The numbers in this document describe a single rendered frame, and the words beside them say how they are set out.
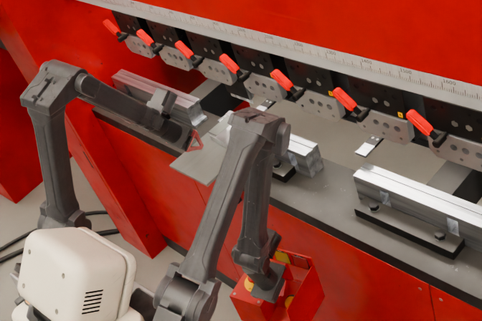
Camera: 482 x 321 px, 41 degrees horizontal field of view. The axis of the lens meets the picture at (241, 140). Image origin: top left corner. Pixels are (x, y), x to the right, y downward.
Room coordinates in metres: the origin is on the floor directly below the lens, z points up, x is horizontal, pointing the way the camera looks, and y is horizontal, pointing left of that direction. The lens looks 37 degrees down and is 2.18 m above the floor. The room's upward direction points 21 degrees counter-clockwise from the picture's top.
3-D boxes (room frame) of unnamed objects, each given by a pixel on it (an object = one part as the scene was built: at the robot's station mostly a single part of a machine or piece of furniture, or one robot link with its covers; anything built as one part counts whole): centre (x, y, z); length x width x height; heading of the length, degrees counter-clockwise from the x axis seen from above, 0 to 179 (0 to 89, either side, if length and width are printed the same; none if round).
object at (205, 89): (2.22, -0.13, 0.81); 0.64 x 0.08 x 0.14; 122
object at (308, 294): (1.17, 0.06, 0.75); 0.20 x 0.16 x 0.18; 45
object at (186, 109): (2.11, 0.24, 0.92); 0.50 x 0.06 x 0.10; 32
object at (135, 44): (2.00, 0.18, 1.26); 0.15 x 0.09 x 0.17; 32
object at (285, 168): (1.58, -0.02, 0.89); 0.30 x 0.05 x 0.03; 32
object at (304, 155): (1.59, -0.08, 0.92); 0.39 x 0.06 x 0.10; 32
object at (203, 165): (1.56, 0.08, 1.00); 0.26 x 0.18 x 0.01; 122
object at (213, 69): (1.66, -0.04, 1.26); 0.15 x 0.09 x 0.17; 32
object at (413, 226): (1.10, -0.32, 0.89); 0.30 x 0.05 x 0.03; 32
